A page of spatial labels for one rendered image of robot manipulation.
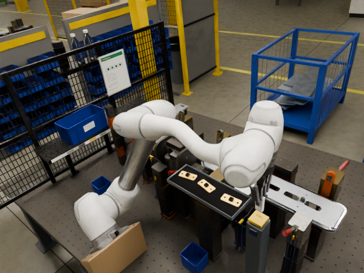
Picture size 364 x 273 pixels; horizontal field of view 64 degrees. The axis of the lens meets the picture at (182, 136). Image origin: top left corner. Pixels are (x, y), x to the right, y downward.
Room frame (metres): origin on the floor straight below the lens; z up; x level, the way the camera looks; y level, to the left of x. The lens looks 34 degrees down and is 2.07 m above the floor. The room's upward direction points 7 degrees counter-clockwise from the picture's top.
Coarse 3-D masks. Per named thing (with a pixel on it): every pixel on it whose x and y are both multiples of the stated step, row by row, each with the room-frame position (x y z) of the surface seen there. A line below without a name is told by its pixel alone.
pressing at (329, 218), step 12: (216, 168) 1.24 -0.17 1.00; (276, 180) 1.09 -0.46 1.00; (276, 192) 1.01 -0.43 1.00; (300, 192) 0.99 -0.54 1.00; (312, 192) 0.99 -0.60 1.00; (276, 204) 0.94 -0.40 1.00; (288, 204) 0.93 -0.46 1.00; (300, 204) 0.92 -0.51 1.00; (324, 204) 0.90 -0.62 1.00; (336, 204) 0.89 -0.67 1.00; (312, 216) 0.84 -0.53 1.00; (324, 216) 0.84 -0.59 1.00; (336, 216) 0.83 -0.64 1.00; (324, 228) 0.77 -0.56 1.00; (336, 228) 0.77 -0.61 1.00
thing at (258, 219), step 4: (256, 212) 0.77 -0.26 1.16; (260, 212) 0.77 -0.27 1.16; (252, 216) 0.75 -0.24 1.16; (256, 216) 0.75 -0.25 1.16; (260, 216) 0.75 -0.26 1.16; (264, 216) 0.74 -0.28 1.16; (248, 220) 0.74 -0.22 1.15; (252, 220) 0.73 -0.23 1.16; (256, 220) 0.73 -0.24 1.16; (260, 220) 0.73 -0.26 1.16; (264, 220) 0.72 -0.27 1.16; (256, 224) 0.71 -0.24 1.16; (260, 224) 0.71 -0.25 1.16; (264, 224) 0.71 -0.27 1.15
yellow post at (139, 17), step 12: (132, 0) 2.41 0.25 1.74; (144, 0) 2.45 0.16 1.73; (132, 12) 2.43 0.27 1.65; (144, 12) 2.43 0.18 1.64; (132, 24) 2.46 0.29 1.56; (144, 24) 2.42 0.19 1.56; (144, 36) 2.41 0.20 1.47; (144, 60) 2.40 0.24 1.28; (144, 72) 2.42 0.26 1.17; (144, 84) 2.45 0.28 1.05; (156, 84) 2.43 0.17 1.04; (156, 96) 2.42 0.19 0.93
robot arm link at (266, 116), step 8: (256, 104) 0.75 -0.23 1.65; (264, 104) 0.73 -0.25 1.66; (272, 104) 0.73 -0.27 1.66; (256, 112) 0.72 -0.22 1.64; (264, 112) 0.70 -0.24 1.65; (272, 112) 0.70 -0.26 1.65; (280, 112) 0.71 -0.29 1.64; (248, 120) 0.75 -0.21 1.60; (256, 120) 0.71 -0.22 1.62; (264, 120) 0.69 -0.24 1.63; (272, 120) 0.69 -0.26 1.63; (280, 120) 0.70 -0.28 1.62; (248, 128) 0.70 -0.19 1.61; (256, 128) 0.68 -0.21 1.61; (264, 128) 0.68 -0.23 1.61; (272, 128) 0.68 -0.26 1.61; (280, 128) 0.69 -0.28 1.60; (272, 136) 0.66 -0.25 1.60; (280, 136) 0.69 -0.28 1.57
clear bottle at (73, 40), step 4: (72, 36) 2.06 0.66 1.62; (72, 40) 2.06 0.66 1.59; (76, 40) 2.07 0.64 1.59; (72, 44) 2.05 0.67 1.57; (76, 44) 2.05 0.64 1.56; (80, 44) 2.08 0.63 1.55; (72, 48) 2.05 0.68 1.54; (76, 48) 2.04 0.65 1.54; (76, 56) 2.04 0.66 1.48; (80, 56) 2.05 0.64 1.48; (76, 60) 2.05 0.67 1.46; (84, 60) 2.07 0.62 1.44
